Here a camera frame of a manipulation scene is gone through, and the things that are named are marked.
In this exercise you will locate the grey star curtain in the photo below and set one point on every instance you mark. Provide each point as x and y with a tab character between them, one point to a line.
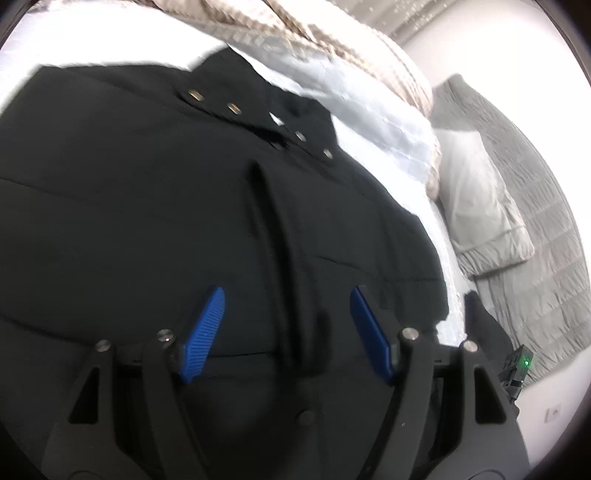
415	18

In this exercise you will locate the grey quilt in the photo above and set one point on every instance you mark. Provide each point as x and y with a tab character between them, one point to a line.
545	258

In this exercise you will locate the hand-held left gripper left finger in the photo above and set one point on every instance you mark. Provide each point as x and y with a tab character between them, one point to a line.
203	334

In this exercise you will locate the striped duvet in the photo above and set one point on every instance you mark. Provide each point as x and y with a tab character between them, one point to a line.
360	50

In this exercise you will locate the dark cloth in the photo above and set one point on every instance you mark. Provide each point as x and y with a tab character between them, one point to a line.
482	327

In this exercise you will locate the white wall socket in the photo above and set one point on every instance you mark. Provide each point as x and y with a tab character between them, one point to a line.
553	412

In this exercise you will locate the grey pillow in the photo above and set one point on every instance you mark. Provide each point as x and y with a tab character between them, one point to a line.
475	198

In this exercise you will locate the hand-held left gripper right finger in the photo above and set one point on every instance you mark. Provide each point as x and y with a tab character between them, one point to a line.
371	334

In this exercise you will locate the white grid bedspread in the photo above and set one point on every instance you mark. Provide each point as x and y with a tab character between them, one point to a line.
383	124

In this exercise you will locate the black padded coat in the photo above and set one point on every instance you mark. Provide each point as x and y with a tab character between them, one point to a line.
138	207

